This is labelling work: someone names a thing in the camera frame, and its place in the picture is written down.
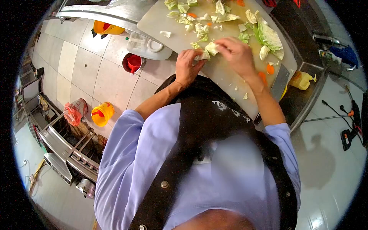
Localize person's left hand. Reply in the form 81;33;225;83
175;48;208;88

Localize white plastic jerry can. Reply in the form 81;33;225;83
126;31;173;60

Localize stainless steel counter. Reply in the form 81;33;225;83
55;0;161;39

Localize large green cabbage chunk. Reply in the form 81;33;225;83
257;21;285;61

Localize can with red bag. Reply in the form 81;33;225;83
63;98;89;127

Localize blue cloth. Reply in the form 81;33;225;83
329;45;359;68

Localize steel pot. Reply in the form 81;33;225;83
76;178;96;199

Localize white plastic cutting board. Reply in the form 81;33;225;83
137;0;298;121

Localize red bucket with scoop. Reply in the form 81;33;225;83
122;53;146;75

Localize person's left fingers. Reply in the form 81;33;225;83
179;48;204;59

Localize dark steel-edged worktop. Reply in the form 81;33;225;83
255;0;330;134

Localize pile of chopped cabbage pieces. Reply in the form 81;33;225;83
159;0;259;49

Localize steel gas stove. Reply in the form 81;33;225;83
39;113;108;186

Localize person's right hand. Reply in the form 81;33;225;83
214;36;258;83

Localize person's right thumb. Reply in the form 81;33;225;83
219;46;234;59

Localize steel water tap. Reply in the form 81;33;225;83
312;34;357;72

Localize yellow bucket with red handle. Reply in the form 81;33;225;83
90;102;115;127

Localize pale cabbage leaf piece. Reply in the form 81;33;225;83
194;42;221;62

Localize black floor wiper with pole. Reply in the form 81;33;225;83
302;99;363;152

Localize yellow plastic bottle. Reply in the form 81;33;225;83
288;71;317;91

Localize person's body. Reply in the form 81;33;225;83
94;74;301;230

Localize metal shelf rack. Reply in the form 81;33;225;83
13;62;45;138

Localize person's right fingers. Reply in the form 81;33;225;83
214;36;241;50

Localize person's left thumb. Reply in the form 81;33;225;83
194;59;208;72

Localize steel cleaver knife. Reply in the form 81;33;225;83
254;64;291;125

